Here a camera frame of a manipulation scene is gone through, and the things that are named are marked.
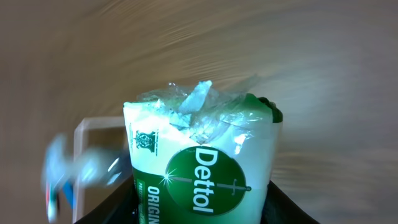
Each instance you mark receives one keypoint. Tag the purple soap pump bottle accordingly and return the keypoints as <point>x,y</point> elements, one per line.
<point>95,167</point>

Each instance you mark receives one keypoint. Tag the white cardboard box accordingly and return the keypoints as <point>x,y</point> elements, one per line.
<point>87,197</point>

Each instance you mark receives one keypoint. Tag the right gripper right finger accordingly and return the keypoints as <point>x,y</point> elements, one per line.
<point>280,209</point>

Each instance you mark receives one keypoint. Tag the green Dettol soap packet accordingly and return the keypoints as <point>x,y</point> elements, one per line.
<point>201,155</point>

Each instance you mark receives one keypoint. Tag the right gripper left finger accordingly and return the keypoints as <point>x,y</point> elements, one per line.
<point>121,207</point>

